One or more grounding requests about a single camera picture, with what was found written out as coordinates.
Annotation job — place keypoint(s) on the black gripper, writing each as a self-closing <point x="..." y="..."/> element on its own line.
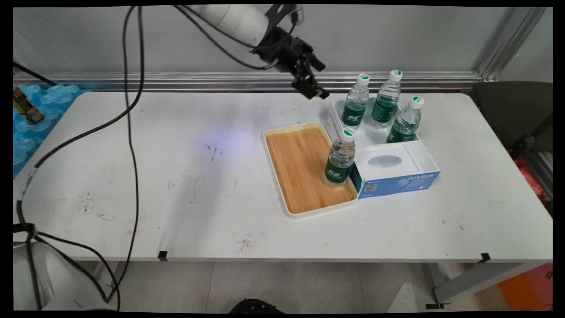
<point x="282" y="51"/>

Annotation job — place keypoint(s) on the green label water bottle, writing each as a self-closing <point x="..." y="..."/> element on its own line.
<point x="406" y="121"/>
<point x="386" y="102"/>
<point x="355" y="102"/>
<point x="340" y="157"/>

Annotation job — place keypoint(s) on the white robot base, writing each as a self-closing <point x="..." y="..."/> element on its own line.
<point x="48" y="278"/>

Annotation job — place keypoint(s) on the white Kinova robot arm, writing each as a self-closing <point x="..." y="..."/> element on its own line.
<point x="234" y="20"/>

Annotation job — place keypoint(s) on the wooden tray with cream rim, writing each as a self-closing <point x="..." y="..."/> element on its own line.
<point x="300" y="170"/>

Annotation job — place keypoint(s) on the white and blue cardboard box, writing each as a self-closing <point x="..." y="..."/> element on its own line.
<point x="388" y="163"/>

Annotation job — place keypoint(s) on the black tape marker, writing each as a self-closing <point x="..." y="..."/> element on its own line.
<point x="163" y="255"/>
<point x="485" y="257"/>

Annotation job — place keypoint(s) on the black round object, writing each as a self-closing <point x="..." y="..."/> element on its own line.
<point x="256" y="306"/>

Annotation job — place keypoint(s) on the grey table leg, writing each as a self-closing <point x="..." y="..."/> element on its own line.
<point x="474" y="278"/>

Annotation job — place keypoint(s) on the blue shrink-wrapped bottle pack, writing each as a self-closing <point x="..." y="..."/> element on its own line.
<point x="39" y="117"/>

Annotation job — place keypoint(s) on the dark spray can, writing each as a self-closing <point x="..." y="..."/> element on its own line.
<point x="27" y="107"/>

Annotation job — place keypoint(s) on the orange box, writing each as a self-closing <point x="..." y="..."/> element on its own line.
<point x="527" y="289"/>

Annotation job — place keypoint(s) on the horizontal aluminium frame rail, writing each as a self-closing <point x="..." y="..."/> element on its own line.
<point x="220" y="81"/>

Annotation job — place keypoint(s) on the slanted aluminium frame post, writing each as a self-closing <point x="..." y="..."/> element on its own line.
<point x="510" y="42"/>

